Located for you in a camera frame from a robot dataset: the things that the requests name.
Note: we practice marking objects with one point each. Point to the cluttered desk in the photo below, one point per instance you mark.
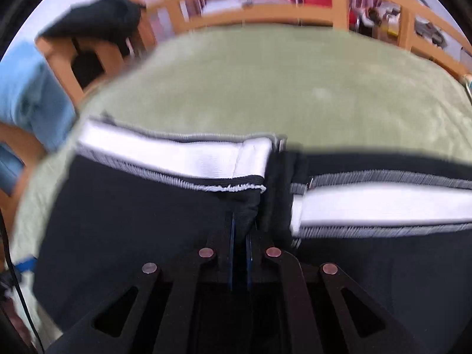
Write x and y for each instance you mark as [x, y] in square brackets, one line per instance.
[387, 18]

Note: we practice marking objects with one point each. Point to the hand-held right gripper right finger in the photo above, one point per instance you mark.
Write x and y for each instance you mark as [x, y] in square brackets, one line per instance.
[274, 261]

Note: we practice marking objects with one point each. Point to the black pants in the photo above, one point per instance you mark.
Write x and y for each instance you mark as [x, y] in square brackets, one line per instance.
[129, 210]

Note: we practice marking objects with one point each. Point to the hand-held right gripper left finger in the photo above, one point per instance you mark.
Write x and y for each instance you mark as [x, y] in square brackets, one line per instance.
[206, 261]

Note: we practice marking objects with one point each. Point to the black jacket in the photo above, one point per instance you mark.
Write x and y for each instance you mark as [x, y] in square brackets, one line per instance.
[99, 18]

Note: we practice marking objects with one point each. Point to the wooden bed frame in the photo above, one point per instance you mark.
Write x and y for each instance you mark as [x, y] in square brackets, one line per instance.
[341, 7]

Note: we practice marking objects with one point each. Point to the green fleece blanket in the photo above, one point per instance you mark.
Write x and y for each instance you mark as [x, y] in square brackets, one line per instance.
[258, 88]

